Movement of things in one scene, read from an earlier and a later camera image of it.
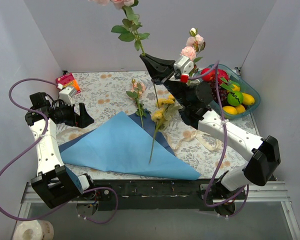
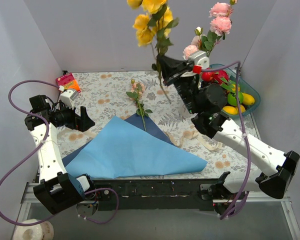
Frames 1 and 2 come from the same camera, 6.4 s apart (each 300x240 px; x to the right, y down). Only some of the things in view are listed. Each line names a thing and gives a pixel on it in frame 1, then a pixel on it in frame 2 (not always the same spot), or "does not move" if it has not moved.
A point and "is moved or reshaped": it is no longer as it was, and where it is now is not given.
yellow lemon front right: x=240 y=108 does not move
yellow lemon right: x=248 y=99 does not move
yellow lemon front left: x=230 y=109 does not move
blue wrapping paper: x=121 y=145 is moved or reshaped
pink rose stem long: x=129 y=32 -> x=220 y=24
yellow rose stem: x=162 y=115 -> x=152 y=27
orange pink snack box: x=68 y=80 does not move
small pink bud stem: x=138 y=88 does not move
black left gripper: x=76 y=115 does not move
